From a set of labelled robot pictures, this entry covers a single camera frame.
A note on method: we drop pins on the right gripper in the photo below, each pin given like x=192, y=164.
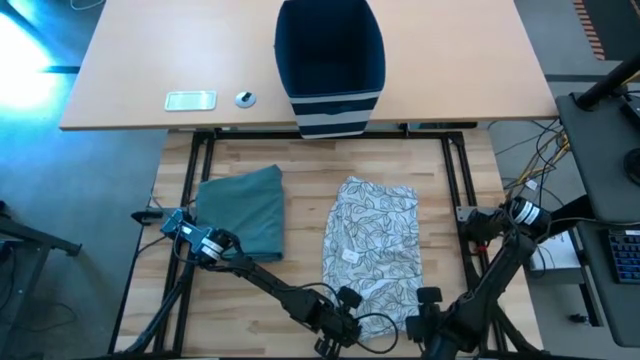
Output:
x=427, y=325

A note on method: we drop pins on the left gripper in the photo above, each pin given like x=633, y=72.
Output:
x=332, y=322

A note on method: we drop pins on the grey patterned garment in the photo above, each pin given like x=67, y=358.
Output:
x=375, y=240

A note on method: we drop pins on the teal shirt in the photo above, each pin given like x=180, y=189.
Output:
x=240, y=210

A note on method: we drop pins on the navy white striped fabric bin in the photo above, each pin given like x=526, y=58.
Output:
x=330, y=50

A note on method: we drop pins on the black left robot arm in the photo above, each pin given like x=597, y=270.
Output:
x=250, y=265

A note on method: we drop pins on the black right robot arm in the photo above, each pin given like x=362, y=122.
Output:
x=500, y=270

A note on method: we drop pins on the white box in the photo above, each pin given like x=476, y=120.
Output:
x=555, y=260

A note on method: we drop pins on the backlit keyboard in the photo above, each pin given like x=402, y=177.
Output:
x=627, y=255

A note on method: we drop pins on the black office desk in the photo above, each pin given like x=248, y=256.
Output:
x=595, y=160

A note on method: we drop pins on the round grey desk grommet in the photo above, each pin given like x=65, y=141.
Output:
x=245, y=99

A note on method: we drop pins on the light wooden desk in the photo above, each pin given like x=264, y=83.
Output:
x=450, y=50

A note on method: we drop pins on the black pole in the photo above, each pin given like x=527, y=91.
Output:
x=607, y=82

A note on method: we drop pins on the grey metal table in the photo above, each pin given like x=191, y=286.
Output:
x=35, y=240

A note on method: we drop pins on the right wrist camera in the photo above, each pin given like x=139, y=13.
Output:
x=429, y=295

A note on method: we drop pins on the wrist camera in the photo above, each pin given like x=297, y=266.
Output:
x=349, y=296
x=429, y=295

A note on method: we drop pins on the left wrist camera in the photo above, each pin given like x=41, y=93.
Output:
x=349, y=296

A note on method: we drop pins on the black metal table frame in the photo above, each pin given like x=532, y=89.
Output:
x=450, y=150

